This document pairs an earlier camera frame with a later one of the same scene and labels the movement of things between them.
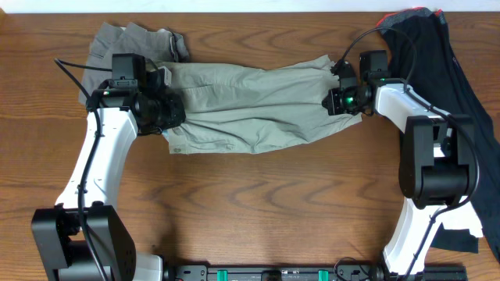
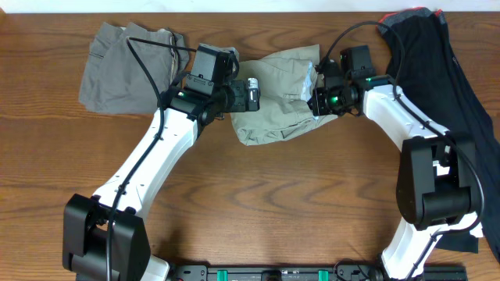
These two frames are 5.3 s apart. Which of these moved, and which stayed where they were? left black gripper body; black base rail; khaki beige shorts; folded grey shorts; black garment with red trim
Moved: khaki beige shorts; left black gripper body
Stayed: folded grey shorts; black base rail; black garment with red trim
